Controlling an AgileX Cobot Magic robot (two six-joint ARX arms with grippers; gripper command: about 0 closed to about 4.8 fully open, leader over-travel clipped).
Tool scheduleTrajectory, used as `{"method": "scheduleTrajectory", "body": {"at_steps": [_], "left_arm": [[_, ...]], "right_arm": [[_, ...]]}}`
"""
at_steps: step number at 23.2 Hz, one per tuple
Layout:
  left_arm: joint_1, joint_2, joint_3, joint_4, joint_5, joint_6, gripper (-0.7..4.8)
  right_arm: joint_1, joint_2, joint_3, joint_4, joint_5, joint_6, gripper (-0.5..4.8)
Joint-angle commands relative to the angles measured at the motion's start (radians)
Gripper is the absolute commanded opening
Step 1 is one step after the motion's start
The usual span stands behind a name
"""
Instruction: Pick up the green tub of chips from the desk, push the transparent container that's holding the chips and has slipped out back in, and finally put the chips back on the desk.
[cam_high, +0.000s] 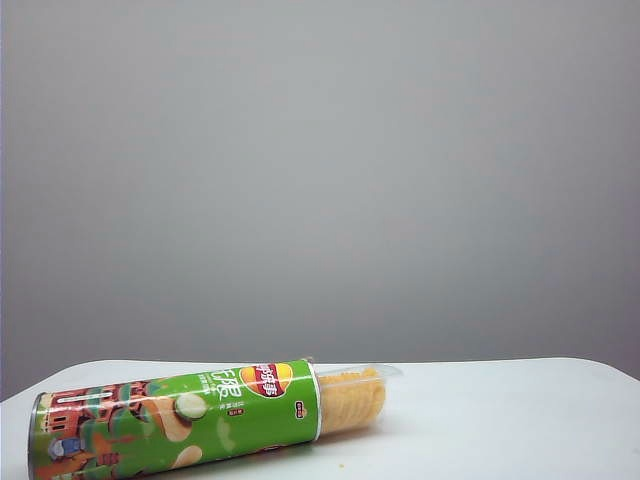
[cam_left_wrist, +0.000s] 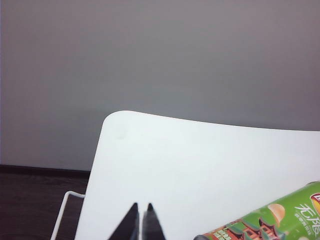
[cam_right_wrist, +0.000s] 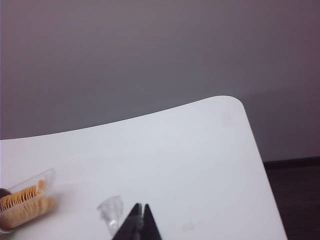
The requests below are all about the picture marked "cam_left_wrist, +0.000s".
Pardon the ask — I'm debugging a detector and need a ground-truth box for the white wire rack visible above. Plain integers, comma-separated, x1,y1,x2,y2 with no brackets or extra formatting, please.
50,190,87,240

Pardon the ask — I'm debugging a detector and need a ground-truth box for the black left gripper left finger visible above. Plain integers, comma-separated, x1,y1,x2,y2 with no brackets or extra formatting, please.
107,201,141,240

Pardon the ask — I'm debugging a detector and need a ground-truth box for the green chips tube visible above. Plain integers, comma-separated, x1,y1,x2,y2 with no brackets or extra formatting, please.
193,180,320,240

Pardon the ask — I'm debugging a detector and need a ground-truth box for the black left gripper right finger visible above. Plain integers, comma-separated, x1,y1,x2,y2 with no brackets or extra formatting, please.
141,202,168,240

